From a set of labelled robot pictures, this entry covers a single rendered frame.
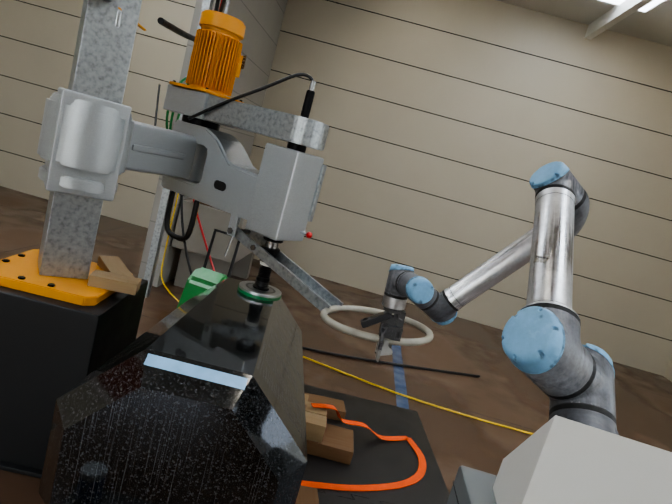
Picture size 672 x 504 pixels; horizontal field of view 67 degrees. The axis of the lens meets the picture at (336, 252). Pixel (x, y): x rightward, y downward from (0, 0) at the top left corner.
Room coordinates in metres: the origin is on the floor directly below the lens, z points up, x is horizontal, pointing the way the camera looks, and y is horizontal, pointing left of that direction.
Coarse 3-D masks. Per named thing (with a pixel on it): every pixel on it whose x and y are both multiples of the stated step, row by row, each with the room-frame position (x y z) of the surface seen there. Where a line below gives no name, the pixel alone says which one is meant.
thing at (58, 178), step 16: (64, 96) 2.01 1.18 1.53; (80, 96) 2.04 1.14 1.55; (112, 112) 2.10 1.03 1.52; (128, 112) 2.15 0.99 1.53; (48, 176) 2.01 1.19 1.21; (64, 176) 2.04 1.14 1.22; (80, 176) 2.07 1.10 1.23; (96, 176) 2.10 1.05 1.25; (112, 176) 2.14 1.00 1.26; (64, 192) 2.05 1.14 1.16; (80, 192) 2.08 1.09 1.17; (96, 192) 2.10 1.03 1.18; (112, 192) 2.15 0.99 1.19
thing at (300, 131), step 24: (168, 96) 2.74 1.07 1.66; (192, 96) 2.65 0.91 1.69; (216, 96) 2.66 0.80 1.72; (192, 120) 2.68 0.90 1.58; (216, 120) 2.57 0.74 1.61; (240, 120) 2.49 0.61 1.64; (264, 120) 2.42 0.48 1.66; (288, 120) 2.35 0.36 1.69; (312, 120) 2.34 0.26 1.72; (288, 144) 2.42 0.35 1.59; (312, 144) 2.34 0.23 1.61
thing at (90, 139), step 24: (48, 120) 2.04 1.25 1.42; (72, 120) 2.02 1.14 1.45; (96, 120) 2.05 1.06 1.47; (120, 120) 2.12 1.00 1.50; (48, 144) 2.03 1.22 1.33; (72, 144) 2.02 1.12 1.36; (96, 144) 2.06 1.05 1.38; (144, 144) 2.35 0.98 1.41; (168, 144) 2.48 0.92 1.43; (192, 144) 2.62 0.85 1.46; (96, 168) 2.07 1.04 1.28; (120, 168) 2.18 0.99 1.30; (144, 168) 2.38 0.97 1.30; (168, 168) 2.51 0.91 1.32
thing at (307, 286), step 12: (228, 228) 2.46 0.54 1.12; (240, 240) 2.46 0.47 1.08; (252, 240) 2.43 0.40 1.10; (264, 240) 2.53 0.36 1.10; (264, 252) 2.38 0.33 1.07; (276, 264) 2.34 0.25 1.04; (288, 264) 2.44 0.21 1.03; (288, 276) 2.30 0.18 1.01; (300, 276) 2.40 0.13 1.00; (300, 288) 2.26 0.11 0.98; (312, 288) 2.35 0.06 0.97; (324, 288) 2.32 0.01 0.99; (312, 300) 2.22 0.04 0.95; (324, 300) 2.20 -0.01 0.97; (336, 300) 2.28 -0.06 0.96
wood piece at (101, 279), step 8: (96, 272) 2.14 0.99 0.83; (104, 272) 2.17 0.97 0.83; (88, 280) 2.09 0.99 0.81; (96, 280) 2.09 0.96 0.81; (104, 280) 2.10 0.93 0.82; (112, 280) 2.11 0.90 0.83; (120, 280) 2.13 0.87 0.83; (128, 280) 2.15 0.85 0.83; (136, 280) 2.18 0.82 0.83; (104, 288) 2.10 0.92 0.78; (112, 288) 2.11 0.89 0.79; (120, 288) 2.12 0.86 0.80; (128, 288) 2.12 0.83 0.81; (136, 288) 2.13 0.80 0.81
